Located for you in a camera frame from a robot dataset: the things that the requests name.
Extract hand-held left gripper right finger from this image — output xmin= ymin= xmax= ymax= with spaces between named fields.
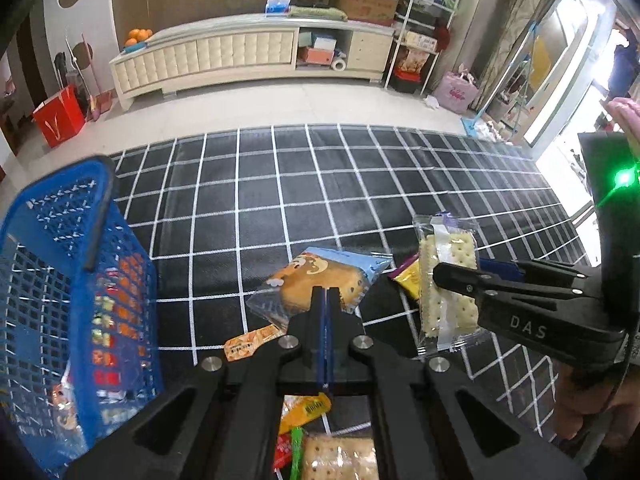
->
xmin=327 ymin=286 xmax=587 ymax=480

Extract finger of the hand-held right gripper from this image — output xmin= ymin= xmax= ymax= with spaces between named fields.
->
xmin=432 ymin=261 xmax=602 ymax=307
xmin=479 ymin=258 xmax=603 ymax=293

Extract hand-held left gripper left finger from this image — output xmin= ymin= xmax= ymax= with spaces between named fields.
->
xmin=65 ymin=286 xmax=327 ymax=480

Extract clear cracker packet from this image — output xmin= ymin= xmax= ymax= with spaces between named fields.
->
xmin=412 ymin=214 xmax=493 ymax=358

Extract orange snack packet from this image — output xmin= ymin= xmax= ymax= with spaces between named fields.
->
xmin=224 ymin=325 xmax=281 ymax=363

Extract yellow purple candy packet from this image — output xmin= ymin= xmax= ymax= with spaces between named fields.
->
xmin=390 ymin=255 xmax=426 ymax=302

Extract blue bear cake packet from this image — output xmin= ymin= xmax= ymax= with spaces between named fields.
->
xmin=247 ymin=247 xmax=393 ymax=333

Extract yellow snack packet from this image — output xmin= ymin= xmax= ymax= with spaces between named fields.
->
xmin=277 ymin=392 xmax=333 ymax=436

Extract small red snack packet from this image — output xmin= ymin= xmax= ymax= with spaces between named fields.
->
xmin=275 ymin=432 xmax=294 ymax=472

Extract green-ended cracker packet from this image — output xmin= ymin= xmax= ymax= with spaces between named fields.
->
xmin=287 ymin=427 xmax=378 ymax=480

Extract red clear-window snack packet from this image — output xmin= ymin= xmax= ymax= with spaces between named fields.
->
xmin=90 ymin=255 xmax=151 ymax=391

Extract blue plastic basket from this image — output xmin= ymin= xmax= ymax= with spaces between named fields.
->
xmin=0 ymin=155 xmax=166 ymax=480

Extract person's right hand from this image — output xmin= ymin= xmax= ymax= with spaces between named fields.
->
xmin=554 ymin=360 xmax=640 ymax=442

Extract black checked tablecloth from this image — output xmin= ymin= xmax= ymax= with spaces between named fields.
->
xmin=107 ymin=124 xmax=601 ymax=480

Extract pink bag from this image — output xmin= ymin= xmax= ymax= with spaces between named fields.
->
xmin=432 ymin=71 xmax=478 ymax=113

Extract mop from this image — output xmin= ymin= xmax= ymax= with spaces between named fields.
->
xmin=460 ymin=20 xmax=541 ymax=138

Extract arched standing mirror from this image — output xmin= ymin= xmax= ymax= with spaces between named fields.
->
xmin=487 ymin=0 xmax=601 ymax=143

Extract hanging clothes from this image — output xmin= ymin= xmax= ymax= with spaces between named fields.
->
xmin=607 ymin=30 xmax=640 ymax=101

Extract white metal rack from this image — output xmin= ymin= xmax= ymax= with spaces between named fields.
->
xmin=382 ymin=0 xmax=461 ymax=96

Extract patterned curtain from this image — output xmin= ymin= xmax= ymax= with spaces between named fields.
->
xmin=475 ymin=0 xmax=556 ymax=106

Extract cream TV cabinet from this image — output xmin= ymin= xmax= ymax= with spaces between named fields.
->
xmin=109 ymin=15 xmax=396 ymax=111

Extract cardboard box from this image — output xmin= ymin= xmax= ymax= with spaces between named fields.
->
xmin=334 ymin=0 xmax=399 ymax=26

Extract green cushion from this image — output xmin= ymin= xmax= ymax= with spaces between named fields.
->
xmin=287 ymin=5 xmax=348 ymax=22

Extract broom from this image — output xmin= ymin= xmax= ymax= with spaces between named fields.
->
xmin=65 ymin=32 xmax=113 ymax=121

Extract red paper bag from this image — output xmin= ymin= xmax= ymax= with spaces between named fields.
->
xmin=32 ymin=85 xmax=87 ymax=148

